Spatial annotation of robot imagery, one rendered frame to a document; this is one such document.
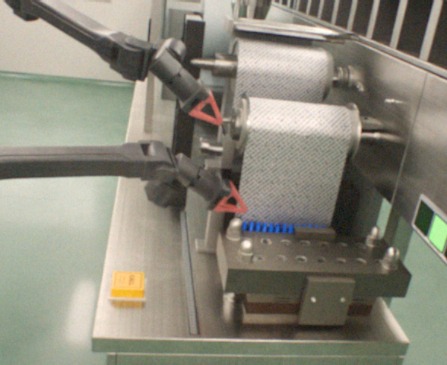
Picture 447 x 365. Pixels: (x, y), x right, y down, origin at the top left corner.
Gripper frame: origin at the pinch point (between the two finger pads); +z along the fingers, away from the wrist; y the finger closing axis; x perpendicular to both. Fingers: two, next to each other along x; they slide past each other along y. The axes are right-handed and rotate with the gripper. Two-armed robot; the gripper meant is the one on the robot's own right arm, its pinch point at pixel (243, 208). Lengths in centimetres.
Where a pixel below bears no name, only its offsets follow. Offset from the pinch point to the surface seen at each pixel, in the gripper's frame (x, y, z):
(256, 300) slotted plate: -9.6, 18.9, 7.4
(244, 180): 5.8, 0.2, -4.3
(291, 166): 14.5, 0.3, 2.5
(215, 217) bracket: -8.2, -7.8, -1.0
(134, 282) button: -24.2, 10.8, -13.4
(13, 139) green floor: -160, -327, -64
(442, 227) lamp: 26.5, 30.4, 19.4
